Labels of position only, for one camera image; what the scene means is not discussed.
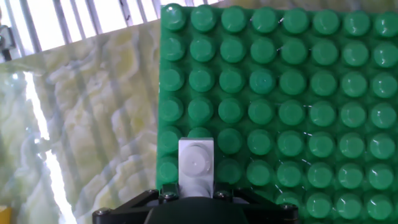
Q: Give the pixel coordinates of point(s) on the green studded baseplate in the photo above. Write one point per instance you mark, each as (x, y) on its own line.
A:
(280, 93)

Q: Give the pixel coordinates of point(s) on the green marble pattern mat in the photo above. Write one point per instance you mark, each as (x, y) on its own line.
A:
(77, 124)

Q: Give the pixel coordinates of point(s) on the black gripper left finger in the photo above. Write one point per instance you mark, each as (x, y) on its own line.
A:
(124, 216)

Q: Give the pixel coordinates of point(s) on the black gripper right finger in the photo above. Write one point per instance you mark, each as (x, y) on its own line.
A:
(270, 216)

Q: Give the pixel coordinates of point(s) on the metal camera stand pole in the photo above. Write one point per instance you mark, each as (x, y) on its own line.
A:
(6, 43)

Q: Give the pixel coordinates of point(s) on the white toy brick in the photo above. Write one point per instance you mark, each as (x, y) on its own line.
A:
(196, 161)

